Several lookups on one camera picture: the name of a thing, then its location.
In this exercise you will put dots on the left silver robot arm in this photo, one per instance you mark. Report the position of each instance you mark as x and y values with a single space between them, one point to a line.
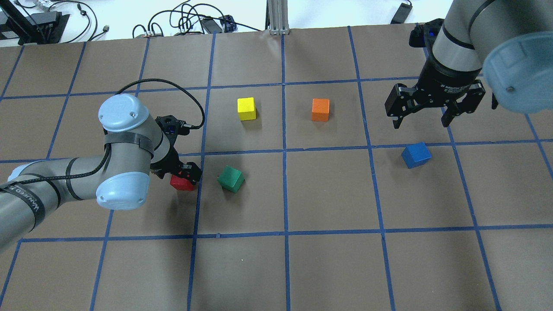
135 145

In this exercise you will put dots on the red wooden block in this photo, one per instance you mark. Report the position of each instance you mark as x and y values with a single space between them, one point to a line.
181 184

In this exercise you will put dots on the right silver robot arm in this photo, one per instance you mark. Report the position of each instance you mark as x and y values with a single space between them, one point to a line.
508 41

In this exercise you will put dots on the brown paper mat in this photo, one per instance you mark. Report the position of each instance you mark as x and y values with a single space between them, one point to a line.
328 218

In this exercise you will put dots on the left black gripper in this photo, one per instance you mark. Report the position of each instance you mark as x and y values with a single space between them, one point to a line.
169 158

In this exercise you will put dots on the orange wooden block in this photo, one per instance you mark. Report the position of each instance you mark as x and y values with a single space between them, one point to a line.
320 111

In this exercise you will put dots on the yellow wooden block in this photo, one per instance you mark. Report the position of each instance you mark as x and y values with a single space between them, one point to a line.
246 109

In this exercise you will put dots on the green wooden block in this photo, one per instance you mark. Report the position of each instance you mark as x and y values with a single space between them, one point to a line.
231 179

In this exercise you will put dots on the blue wooden block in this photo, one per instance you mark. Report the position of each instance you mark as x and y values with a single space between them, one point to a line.
416 155

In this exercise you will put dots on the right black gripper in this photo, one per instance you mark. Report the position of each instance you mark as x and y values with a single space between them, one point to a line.
445 77

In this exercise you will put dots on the aluminium frame post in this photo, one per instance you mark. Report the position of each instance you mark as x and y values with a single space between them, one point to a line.
276 20

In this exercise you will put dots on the black power adapter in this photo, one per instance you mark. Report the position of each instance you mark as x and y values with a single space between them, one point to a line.
402 13

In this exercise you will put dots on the black camera stand base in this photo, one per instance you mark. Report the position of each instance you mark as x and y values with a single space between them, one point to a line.
36 28

